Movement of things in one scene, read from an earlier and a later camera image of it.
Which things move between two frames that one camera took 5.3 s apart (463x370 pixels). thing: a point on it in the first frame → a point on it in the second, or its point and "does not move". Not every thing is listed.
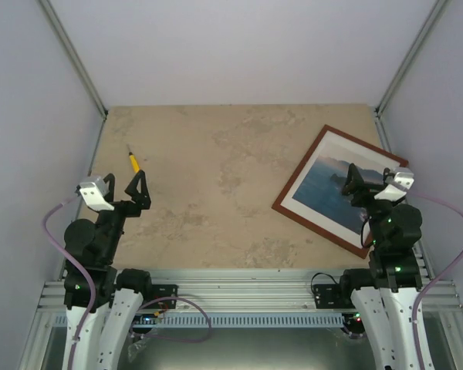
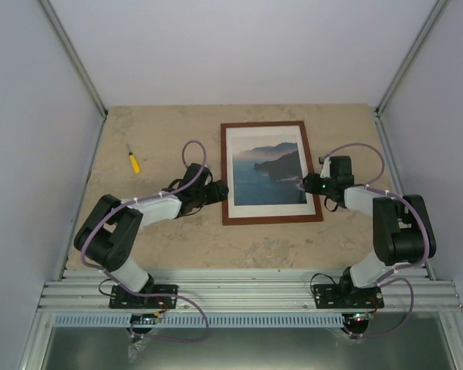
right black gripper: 358,182 → 311,186
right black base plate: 328,296 does not move
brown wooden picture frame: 314,196 → 263,164
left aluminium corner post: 72,57 does not move
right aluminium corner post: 411,55 does not move
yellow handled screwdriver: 133,160 does not move
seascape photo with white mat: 316,195 → 265,169
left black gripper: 143,200 → 217,194
